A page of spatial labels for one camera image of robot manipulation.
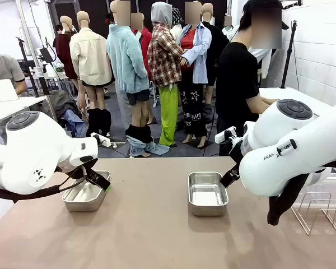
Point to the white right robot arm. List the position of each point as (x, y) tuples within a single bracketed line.
[(268, 168)]

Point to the black tripod stand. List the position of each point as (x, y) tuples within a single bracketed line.
[(289, 56)]

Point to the rectangular steel container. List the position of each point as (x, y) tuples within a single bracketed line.
[(207, 208), (81, 206)]

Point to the light blue fleece mannequin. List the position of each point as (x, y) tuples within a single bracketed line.
[(126, 61)]

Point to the black bucket hat mannequin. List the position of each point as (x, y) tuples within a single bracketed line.
[(177, 16)]

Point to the small white top mannequin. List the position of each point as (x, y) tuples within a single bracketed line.
[(229, 30)]

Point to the white laptop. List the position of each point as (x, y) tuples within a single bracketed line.
[(2, 91)]

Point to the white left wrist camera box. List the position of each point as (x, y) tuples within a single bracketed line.
[(102, 140)]

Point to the plaid shirt hooded mannequin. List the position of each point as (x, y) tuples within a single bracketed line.
[(163, 61)]

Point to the thin black tripod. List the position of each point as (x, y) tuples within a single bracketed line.
[(20, 41)]

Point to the person's right forearm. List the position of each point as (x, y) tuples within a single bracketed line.
[(257, 105)]

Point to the cream jacket mannequin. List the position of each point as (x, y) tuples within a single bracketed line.
[(89, 56)]

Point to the white floor power strip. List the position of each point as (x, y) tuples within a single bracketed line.
[(114, 144)]

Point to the dark red sweater mannequin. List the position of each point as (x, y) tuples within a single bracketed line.
[(64, 53)]

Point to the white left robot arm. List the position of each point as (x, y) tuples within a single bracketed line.
[(30, 145)]

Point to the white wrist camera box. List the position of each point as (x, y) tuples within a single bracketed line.
[(222, 136), (102, 140)]

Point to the black clothed mannequin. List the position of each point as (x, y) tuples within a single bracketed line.
[(217, 50)]

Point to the black camera on stand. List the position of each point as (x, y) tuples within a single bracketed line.
[(45, 54)]

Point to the seated person grey shirt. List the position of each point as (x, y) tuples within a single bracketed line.
[(8, 70)]

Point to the red jacket mannequin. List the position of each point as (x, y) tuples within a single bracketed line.
[(145, 42)]

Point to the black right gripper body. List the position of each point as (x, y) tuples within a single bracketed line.
[(234, 148)]

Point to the pile of clothes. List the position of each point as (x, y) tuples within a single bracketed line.
[(61, 106)]

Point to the person in black t-shirt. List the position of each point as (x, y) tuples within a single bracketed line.
[(235, 78)]

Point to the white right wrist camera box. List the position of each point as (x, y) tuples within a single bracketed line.
[(222, 136)]

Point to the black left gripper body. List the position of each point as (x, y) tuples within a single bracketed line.
[(85, 171)]

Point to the slanted silver pole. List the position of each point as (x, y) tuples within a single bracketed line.
[(52, 110)]

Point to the red top blue shirt mannequin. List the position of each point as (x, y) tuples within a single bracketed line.
[(200, 61)]

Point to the white shirt mannequin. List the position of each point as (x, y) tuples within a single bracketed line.
[(266, 64)]

